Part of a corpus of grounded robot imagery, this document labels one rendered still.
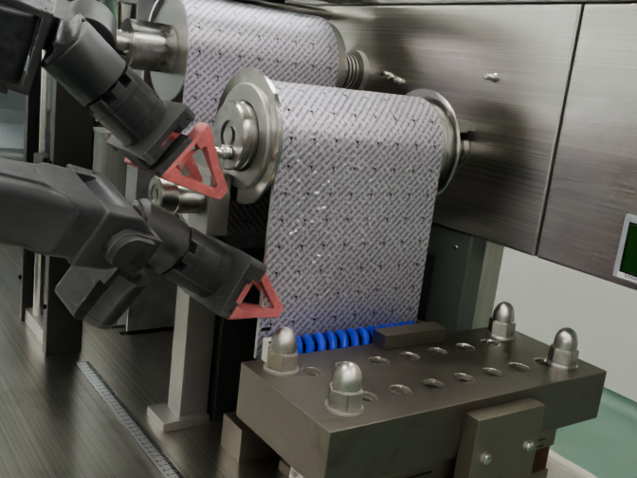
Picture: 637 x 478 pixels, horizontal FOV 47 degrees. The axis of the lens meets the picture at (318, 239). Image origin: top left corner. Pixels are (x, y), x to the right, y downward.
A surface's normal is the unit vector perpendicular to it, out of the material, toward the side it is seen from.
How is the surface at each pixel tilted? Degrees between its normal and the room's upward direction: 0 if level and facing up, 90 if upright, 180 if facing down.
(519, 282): 90
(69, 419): 0
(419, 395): 0
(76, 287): 75
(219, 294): 60
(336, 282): 90
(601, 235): 90
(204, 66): 92
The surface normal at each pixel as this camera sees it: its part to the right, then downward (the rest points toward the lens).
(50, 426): 0.12, -0.97
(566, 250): -0.82, 0.03
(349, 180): 0.56, 0.25
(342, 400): -0.43, 0.15
